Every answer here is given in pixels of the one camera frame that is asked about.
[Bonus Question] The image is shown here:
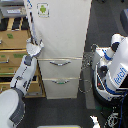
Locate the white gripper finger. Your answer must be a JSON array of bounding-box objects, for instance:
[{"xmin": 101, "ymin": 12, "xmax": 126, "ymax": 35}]
[
  {"xmin": 26, "ymin": 38, "xmax": 32, "ymax": 44},
  {"xmin": 39, "ymin": 40, "xmax": 44, "ymax": 49}
]

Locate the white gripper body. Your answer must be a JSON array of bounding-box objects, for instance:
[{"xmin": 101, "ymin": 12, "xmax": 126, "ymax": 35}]
[{"xmin": 26, "ymin": 43, "xmax": 42, "ymax": 57}]

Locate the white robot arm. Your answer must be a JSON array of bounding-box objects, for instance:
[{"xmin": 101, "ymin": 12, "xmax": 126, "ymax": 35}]
[{"xmin": 0, "ymin": 39, "xmax": 44, "ymax": 128}]

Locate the white fridge body with drawers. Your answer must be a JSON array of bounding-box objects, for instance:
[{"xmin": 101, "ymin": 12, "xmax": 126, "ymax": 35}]
[{"xmin": 38, "ymin": 57, "xmax": 82, "ymax": 99}]

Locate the wooden drawer cabinet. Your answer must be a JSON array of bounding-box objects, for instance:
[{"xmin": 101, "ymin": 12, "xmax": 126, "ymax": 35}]
[{"xmin": 0, "ymin": 16, "xmax": 46, "ymax": 99}]

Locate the green android sticker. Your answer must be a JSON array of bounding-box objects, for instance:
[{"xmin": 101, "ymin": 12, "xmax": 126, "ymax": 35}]
[{"xmin": 37, "ymin": 3, "xmax": 49, "ymax": 17}]

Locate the grey box on cabinet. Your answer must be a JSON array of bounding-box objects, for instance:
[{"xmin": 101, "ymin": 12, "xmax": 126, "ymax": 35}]
[{"xmin": 0, "ymin": 6, "xmax": 26, "ymax": 18}]

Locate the upper fridge drawer handle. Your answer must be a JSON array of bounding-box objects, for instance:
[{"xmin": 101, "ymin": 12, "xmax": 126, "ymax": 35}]
[{"xmin": 50, "ymin": 61, "xmax": 71, "ymax": 66}]

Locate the fridge drawer handle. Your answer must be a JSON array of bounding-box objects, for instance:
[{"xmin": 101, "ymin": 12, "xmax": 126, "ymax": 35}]
[
  {"xmin": 50, "ymin": 61, "xmax": 71, "ymax": 66},
  {"xmin": 52, "ymin": 79, "xmax": 69, "ymax": 84}
]

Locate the lower fridge drawer handle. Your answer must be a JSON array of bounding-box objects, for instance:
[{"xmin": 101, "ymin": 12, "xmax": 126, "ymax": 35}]
[{"xmin": 52, "ymin": 79, "xmax": 69, "ymax": 84}]

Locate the grey coiled cable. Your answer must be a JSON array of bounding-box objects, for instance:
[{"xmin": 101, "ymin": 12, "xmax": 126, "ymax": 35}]
[{"xmin": 78, "ymin": 43, "xmax": 100, "ymax": 94}]

